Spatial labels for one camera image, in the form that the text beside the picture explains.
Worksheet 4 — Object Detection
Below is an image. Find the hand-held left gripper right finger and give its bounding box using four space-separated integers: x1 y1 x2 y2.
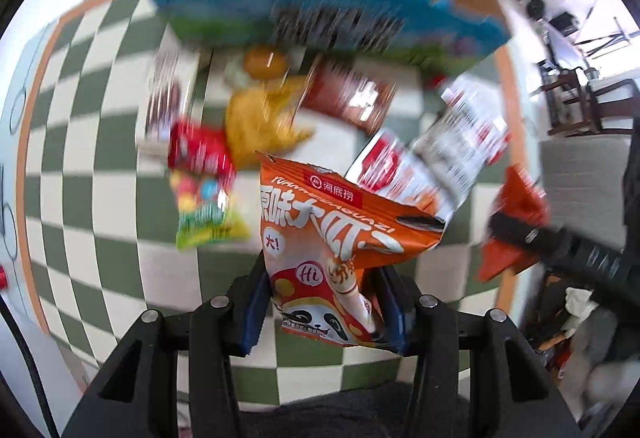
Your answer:
367 265 583 438

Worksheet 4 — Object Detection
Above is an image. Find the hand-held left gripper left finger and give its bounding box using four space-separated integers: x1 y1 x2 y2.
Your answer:
60 253 273 438

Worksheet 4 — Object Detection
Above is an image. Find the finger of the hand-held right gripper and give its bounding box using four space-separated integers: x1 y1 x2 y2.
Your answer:
487 212 557 265

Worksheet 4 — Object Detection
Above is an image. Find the orange red snack packet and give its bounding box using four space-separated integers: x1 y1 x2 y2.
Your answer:
475 165 551 284

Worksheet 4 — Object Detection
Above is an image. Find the orange panda snack packet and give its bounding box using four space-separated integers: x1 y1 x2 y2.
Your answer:
255 151 446 349

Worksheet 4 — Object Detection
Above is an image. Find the round orange pastry packet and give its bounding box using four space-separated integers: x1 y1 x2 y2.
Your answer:
225 46 293 86

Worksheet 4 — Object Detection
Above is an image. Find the dark cloth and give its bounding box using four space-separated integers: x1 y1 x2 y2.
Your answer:
240 383 416 438

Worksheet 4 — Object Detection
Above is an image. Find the dark wooden chair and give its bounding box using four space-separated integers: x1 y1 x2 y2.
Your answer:
537 61 638 136

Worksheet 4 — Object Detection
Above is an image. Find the red white snack packet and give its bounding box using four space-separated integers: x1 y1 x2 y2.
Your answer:
345 128 436 211

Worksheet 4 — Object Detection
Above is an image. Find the red green candy packet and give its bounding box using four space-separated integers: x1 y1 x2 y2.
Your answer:
167 118 251 251

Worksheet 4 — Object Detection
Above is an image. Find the yellow snack packet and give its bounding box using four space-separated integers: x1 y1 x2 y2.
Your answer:
222 73 316 169

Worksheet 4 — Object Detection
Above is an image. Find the brown red snack packet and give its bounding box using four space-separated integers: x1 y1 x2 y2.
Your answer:
300 58 398 136

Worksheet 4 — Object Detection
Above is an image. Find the white packet left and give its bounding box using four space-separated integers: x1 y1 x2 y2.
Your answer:
142 51 201 144

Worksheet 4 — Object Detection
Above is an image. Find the black cable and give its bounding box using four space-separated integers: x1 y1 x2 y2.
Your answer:
0 303 56 438

